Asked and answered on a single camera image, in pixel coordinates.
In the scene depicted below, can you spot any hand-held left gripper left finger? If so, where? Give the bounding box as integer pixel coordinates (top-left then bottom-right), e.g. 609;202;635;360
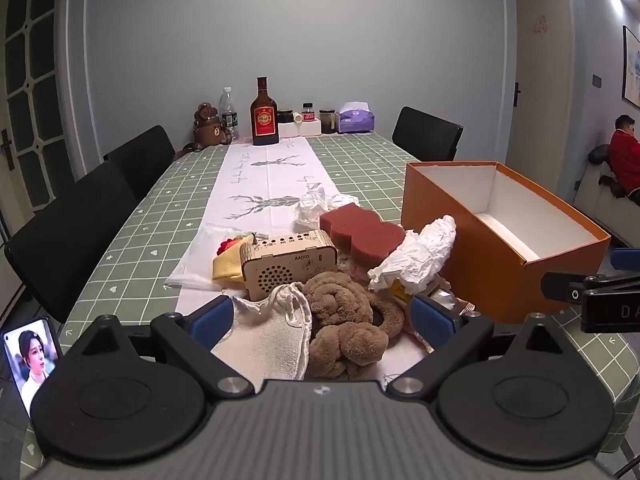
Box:
62;296;256;396

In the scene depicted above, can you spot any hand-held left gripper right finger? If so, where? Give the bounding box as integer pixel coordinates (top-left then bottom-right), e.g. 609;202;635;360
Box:
387;294;583;396

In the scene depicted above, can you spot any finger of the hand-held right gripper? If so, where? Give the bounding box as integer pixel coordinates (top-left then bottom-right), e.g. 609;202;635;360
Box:
610;247;640;272
541;271;640;306

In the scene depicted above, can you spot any white towel pouch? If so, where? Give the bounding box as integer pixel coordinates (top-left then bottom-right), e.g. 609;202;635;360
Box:
212;282;313;381

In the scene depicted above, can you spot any brown knotted plush rope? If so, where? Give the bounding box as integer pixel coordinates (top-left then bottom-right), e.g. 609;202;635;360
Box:
300;270;407;381

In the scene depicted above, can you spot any orange cardboard box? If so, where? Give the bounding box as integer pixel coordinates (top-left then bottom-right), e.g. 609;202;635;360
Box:
400;161;612;325

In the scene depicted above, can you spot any clear plastic bundle with ribbon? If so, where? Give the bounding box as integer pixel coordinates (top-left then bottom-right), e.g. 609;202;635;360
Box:
293;183;361;231

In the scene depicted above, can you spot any shiny foil packet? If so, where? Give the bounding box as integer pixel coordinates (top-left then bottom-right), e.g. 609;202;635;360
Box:
422;282;475;317

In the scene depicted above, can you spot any light sofa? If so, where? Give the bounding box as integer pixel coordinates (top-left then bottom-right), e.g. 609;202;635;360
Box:
572;145;640;248

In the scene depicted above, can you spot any yellow cloth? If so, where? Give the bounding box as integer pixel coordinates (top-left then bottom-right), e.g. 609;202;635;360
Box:
212;250;246;281

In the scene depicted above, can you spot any white mesh zipper bag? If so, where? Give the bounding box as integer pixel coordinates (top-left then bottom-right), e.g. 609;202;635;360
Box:
165;225;251;291

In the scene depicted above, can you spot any crumpled white paper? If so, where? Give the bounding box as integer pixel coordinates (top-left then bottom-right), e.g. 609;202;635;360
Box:
367;215;457;295

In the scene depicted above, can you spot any wooden radio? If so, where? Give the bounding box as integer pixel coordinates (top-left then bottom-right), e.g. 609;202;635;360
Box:
239;229;340;302

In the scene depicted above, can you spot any red sponge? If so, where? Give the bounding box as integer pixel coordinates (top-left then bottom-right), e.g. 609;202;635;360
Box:
319;204;407;263

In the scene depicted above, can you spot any green checked tablecloth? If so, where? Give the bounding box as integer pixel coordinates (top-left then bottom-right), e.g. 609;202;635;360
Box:
20;132;631;480

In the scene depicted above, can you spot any white deer print table runner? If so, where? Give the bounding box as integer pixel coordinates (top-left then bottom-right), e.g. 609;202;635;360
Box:
165;136;436;378

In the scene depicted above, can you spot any black chair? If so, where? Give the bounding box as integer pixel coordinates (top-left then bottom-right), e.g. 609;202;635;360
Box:
102;125;177;201
392;106;464;162
5;160;141;323

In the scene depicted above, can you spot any smartphone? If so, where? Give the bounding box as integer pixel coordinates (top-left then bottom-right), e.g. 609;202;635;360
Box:
1;316;64;418

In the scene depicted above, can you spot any cream door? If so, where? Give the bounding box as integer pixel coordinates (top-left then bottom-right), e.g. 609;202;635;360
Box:
510;0;573;198

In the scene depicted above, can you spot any brown bear figure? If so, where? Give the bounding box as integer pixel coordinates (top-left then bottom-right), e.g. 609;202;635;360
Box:
182;102;233;153

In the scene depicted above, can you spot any clear water bottle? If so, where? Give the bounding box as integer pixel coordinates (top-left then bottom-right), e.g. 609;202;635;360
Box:
220;87;240;142

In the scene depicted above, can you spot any brown liquor bottle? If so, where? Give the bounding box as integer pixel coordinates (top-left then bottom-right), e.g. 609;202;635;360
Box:
250;76;279;147

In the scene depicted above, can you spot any purple tissue pack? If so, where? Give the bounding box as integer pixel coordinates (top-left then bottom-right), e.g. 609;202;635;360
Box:
336;102;376;134

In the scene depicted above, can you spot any white box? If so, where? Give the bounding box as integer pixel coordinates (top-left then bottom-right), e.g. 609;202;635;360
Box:
277;120;322;138

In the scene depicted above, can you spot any glass panel door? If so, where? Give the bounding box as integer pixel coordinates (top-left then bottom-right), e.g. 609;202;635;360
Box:
0;0;76;216

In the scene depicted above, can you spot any framed wall picture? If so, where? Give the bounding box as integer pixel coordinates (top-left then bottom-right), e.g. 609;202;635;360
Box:
621;25;640;111

